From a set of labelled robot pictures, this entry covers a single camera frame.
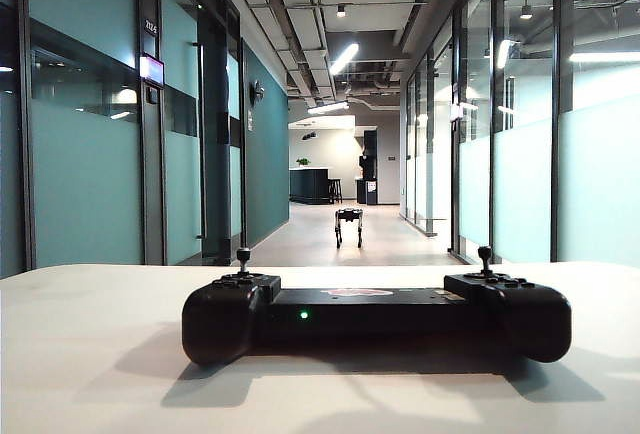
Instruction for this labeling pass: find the black remote control with joysticks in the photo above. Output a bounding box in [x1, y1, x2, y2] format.
[181, 246, 573, 366]

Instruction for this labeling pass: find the black quadruped robot dog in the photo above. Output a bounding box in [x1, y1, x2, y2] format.
[334, 207, 365, 249]

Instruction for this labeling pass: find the lit door display panel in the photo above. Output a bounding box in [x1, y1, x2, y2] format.
[139, 54, 167, 88]

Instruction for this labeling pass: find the dark bar counter white top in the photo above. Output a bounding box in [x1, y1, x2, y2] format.
[288, 166, 334, 205]

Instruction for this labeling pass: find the long linear ceiling light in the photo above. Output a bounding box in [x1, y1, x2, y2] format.
[306, 100, 351, 116]
[328, 42, 361, 76]

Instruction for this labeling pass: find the long vertical door handle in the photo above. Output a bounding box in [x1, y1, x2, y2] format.
[191, 41, 208, 241]

